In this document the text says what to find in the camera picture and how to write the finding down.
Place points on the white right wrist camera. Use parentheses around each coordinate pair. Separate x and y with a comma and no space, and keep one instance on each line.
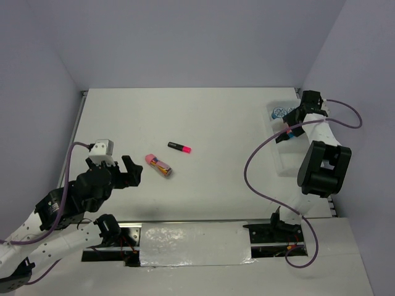
(325,108)

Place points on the blue tape roll sideways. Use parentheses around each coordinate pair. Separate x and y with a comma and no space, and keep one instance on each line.
(278,112)

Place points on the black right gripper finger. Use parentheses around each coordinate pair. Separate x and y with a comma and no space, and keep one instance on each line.
(298,131)
(297,115)

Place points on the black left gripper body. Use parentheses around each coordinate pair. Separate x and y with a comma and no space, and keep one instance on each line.
(119,180)

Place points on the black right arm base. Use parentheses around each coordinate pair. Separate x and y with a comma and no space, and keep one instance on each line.
(275,238)

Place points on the clear compartment tray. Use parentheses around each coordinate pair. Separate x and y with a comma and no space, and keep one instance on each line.
(290,147)

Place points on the blue black highlighter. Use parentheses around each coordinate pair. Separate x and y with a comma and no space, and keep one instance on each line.
(290,134)

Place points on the silver foil covered plate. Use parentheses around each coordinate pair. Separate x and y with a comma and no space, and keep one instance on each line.
(194,244)

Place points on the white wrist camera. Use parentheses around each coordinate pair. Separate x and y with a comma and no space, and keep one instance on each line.
(101,151)
(325,108)

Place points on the pink black highlighter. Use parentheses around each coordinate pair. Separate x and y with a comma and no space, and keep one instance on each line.
(179,147)

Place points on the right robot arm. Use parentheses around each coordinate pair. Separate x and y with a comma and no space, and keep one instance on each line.
(322,171)

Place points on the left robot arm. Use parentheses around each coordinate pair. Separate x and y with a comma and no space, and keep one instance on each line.
(53,230)

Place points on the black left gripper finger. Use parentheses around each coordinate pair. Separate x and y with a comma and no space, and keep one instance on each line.
(133,175)
(113,167)

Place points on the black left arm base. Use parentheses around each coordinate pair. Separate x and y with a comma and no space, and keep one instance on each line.
(124,250)

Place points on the pink capped marker tube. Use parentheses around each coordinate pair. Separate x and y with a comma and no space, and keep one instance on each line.
(164,169)

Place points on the blue patterned tape roll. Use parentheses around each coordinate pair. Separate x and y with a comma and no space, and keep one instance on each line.
(292,111)

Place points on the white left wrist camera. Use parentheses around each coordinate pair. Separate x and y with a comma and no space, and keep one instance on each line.
(101,151)

